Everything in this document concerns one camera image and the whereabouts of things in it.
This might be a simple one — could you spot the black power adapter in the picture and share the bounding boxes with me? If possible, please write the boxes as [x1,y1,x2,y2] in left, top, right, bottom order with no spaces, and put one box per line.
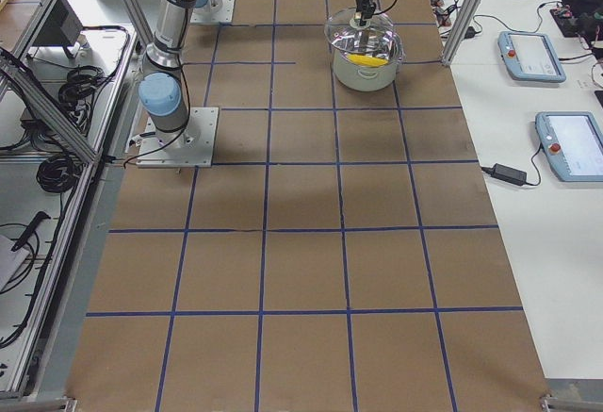
[491,163,527,186]

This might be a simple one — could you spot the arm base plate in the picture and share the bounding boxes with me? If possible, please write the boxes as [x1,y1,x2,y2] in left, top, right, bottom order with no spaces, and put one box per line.
[190,0,236,25]
[136,107,219,168]

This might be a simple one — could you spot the pale green cooking pot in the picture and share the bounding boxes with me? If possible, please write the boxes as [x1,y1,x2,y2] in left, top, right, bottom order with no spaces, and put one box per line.
[333,44,405,91]

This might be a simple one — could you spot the glass pot lid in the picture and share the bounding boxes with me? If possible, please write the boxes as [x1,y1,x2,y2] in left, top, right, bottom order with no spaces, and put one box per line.
[324,8,401,60]

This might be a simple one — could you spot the aluminium frame rail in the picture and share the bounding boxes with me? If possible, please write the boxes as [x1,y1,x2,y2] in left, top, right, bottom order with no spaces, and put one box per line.
[1,48,100,164]

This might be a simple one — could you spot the aluminium frame post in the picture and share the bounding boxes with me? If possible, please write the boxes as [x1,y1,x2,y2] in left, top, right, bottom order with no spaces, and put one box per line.
[441,0,481,66]

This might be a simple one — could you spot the lower teach pendant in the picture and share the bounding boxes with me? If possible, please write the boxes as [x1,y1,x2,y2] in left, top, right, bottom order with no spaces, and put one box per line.
[535,111,602,182]

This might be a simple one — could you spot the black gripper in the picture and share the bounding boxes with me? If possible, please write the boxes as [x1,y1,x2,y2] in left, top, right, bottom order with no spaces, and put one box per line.
[354,0,376,25]

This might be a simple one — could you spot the teach pendant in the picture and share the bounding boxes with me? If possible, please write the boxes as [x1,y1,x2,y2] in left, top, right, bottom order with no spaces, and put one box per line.
[497,31,566,83]
[535,111,602,182]

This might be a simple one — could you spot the coiled black cables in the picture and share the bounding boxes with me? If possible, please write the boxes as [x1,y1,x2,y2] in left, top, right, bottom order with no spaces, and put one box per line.
[37,65,112,194]

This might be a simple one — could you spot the yellow corn cob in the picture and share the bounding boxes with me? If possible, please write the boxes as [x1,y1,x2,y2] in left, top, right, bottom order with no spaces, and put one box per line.
[347,54,388,68]

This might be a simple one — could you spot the upper teach pendant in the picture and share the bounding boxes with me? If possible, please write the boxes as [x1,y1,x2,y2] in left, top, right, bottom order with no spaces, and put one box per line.
[497,31,566,83]

